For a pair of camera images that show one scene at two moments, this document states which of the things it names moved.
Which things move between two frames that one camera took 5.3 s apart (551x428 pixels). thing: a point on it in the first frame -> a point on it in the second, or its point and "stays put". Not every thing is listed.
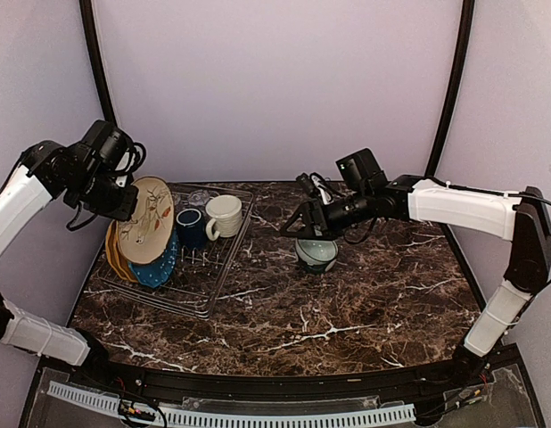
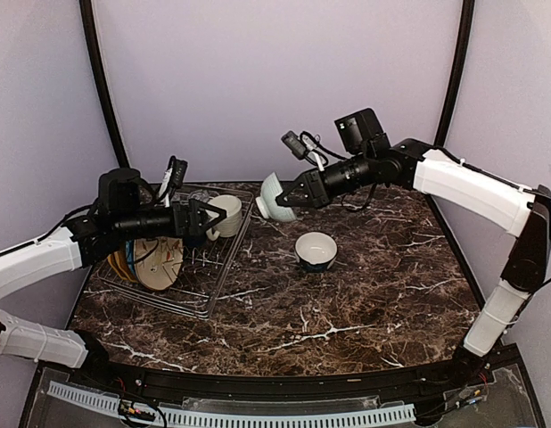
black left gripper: (125, 209) -> (191, 228)
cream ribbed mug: (226, 217) stays put
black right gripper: (308, 210) -> (316, 192)
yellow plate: (123, 265) stays put
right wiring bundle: (472, 398) stays put
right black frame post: (454, 89) stays put
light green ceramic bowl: (314, 251) -> (267, 203)
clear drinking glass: (199, 197) stays put
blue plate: (158, 272) -> (130, 254)
